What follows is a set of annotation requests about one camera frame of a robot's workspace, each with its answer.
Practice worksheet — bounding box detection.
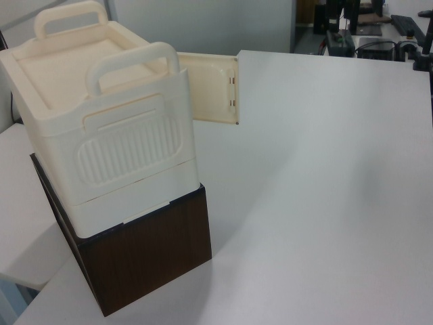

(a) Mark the dark brown wooden drawer box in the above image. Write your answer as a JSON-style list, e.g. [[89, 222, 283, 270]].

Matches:
[[29, 152, 213, 318]]

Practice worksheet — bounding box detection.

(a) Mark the cream plastic cabinet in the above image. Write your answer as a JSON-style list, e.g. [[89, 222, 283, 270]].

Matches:
[[0, 0, 199, 240]]

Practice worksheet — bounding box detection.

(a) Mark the black and green device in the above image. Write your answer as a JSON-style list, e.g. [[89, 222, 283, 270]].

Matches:
[[325, 28, 357, 57]]

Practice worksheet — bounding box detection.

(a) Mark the cream cabinet door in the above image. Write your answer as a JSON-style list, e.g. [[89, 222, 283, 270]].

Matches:
[[176, 52, 242, 127]]

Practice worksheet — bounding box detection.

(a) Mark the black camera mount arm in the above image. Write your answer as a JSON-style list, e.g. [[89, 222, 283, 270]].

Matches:
[[390, 13, 433, 74]]

